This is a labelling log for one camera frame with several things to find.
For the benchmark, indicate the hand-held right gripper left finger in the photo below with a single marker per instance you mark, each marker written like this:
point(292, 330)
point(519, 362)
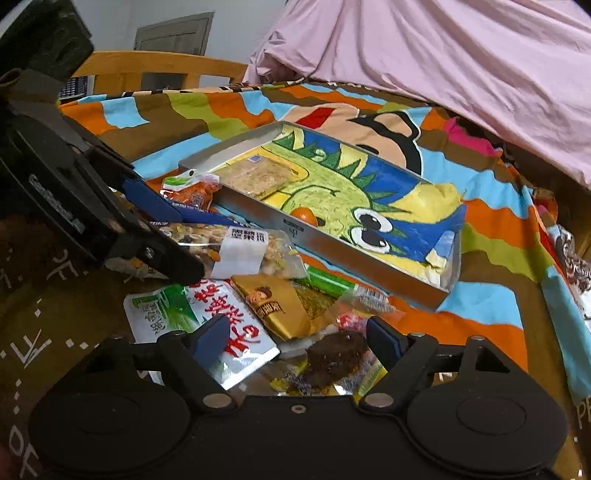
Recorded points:
point(212, 339)

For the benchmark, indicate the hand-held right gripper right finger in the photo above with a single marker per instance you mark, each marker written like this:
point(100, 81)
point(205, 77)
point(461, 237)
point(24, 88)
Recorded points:
point(385, 344)

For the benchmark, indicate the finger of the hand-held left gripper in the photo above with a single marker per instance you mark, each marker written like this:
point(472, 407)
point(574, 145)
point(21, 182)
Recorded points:
point(152, 198)
point(175, 265)

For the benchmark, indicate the white green red snack packet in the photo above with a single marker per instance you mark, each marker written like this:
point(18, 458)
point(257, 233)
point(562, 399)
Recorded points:
point(240, 332)

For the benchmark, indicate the orange red snack packet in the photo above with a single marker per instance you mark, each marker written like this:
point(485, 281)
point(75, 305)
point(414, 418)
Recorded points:
point(194, 194)

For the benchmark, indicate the yellow snack wrapper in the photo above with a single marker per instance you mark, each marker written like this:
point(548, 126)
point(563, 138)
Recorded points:
point(286, 383)

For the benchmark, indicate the clear mixed nuts packet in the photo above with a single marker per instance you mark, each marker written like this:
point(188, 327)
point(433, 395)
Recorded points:
point(272, 251)

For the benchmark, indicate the box with dinosaur drawing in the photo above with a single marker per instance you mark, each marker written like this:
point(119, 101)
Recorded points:
point(369, 184)

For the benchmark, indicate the red white round candy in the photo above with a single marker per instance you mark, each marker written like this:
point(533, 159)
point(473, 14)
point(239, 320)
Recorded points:
point(348, 321)

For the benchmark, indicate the clear red snack wrapper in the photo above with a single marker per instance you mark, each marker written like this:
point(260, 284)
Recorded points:
point(369, 300)

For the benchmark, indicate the gold snack packet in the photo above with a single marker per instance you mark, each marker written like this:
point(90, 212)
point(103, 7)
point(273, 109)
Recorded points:
point(272, 307)

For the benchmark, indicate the bright green snack packet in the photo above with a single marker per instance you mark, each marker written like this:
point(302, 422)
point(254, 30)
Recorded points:
point(325, 279)

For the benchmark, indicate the rice cracker packet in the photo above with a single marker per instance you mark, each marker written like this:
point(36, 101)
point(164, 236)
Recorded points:
point(258, 177)

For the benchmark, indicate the colourful striped printed blanket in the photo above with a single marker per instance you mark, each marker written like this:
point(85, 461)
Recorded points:
point(489, 258)

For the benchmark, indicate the small orange candy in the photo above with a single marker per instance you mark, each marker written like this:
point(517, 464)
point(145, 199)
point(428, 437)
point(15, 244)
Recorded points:
point(304, 216)

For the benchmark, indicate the grey door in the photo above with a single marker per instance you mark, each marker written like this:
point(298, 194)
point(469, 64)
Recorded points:
point(175, 34)

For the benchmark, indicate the floral patterned blanket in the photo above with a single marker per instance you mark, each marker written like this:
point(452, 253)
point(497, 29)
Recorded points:
point(577, 267)

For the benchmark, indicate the pink sheet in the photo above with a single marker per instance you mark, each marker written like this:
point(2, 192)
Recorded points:
point(438, 60)

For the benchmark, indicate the wooden bed rail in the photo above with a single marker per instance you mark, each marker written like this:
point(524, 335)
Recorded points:
point(138, 62)

